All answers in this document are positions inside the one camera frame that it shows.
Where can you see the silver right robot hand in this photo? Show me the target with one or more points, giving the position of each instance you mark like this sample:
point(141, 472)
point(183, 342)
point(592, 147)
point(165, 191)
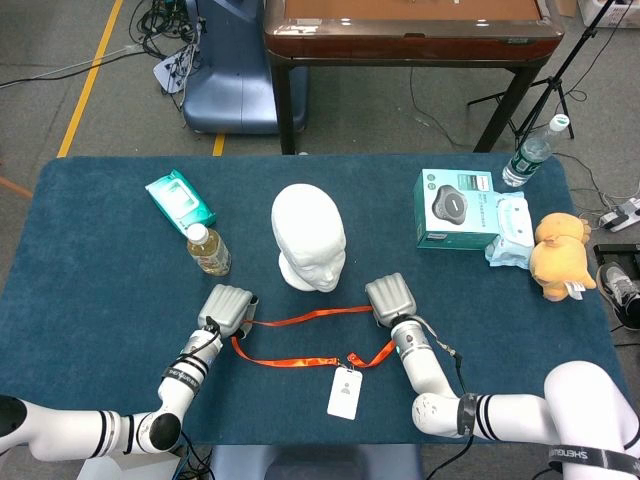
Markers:
point(392, 300)

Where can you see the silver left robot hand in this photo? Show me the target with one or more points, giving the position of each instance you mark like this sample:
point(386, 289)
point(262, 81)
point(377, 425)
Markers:
point(227, 307)

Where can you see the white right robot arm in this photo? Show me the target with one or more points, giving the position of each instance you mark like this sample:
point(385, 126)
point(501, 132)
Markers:
point(435, 380)

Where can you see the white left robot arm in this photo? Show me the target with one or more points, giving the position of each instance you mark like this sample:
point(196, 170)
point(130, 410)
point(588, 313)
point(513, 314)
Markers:
point(175, 385)

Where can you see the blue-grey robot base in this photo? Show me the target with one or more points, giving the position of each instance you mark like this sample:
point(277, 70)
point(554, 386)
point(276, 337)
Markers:
point(315, 465)

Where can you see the white foam mannequin head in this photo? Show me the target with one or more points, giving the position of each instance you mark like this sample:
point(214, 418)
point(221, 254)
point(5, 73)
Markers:
point(307, 225)

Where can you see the tea bottle with floral label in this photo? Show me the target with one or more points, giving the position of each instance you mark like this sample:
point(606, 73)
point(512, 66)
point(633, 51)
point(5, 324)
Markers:
point(210, 252)

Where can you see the blue felt table cover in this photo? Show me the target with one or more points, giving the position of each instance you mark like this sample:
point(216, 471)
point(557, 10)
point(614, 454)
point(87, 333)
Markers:
point(125, 290)

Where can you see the teal Philips speaker box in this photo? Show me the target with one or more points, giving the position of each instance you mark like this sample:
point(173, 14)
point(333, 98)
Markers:
point(450, 205)

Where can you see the green wet wipes pack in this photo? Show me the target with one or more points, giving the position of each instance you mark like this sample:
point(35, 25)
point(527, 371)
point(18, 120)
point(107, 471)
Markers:
point(177, 200)

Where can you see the light blue wet wipes pack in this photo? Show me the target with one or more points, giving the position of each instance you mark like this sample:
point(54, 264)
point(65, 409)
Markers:
point(512, 225)

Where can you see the yellow plush toy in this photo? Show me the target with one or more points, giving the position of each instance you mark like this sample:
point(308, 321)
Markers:
point(557, 260)

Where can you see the clear water bottle green label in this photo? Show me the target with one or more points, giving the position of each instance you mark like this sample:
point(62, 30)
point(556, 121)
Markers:
point(525, 160)

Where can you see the white carton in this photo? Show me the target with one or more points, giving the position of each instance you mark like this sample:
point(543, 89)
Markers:
point(125, 471)

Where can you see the black and grey sneaker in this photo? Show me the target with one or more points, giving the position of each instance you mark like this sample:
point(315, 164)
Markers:
point(620, 290)

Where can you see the black foot pedal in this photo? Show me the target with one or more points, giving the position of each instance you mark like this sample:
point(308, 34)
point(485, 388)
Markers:
point(617, 252)

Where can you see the white socket board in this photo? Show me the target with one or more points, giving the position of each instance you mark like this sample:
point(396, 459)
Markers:
point(167, 75)

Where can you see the brown wooden stick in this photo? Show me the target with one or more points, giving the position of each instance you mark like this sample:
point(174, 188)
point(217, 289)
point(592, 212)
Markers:
point(15, 187)

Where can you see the white power strip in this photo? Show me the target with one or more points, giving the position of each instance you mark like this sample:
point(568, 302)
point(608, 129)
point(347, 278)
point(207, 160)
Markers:
point(622, 215)

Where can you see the brown mahjong table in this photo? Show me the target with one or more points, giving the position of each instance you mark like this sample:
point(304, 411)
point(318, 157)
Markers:
point(400, 45)

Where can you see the black tripod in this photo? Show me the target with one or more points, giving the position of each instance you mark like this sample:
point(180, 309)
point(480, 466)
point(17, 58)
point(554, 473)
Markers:
point(552, 82)

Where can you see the white printed box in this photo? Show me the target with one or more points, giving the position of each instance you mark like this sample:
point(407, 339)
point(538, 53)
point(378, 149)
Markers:
point(592, 17)

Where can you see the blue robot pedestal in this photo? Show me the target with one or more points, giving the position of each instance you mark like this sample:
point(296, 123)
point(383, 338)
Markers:
point(235, 90)

